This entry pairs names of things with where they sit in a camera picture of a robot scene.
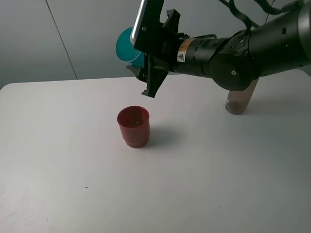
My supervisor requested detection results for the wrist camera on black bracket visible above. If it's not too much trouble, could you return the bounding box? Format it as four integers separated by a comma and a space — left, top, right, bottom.
130, 0, 164, 55

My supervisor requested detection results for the black camera cable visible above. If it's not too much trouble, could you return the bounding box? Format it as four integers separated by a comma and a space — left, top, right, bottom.
218, 0, 304, 31

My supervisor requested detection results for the red plastic cup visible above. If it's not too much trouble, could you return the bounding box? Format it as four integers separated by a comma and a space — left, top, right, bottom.
117, 106, 150, 149

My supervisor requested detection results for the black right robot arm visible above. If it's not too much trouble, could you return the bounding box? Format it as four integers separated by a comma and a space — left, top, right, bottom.
127, 0, 311, 97

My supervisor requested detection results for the blue translucent plastic cup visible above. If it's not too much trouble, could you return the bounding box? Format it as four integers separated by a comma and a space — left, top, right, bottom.
115, 27, 144, 68

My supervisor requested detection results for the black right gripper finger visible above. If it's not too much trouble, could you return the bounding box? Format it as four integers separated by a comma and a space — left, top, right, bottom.
159, 9, 180, 39
126, 55, 169, 98

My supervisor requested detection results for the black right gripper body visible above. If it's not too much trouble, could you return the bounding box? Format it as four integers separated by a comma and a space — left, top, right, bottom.
143, 29, 219, 74

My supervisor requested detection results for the clear brown plastic bottle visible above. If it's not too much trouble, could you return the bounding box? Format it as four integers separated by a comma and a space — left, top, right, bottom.
225, 79, 259, 115

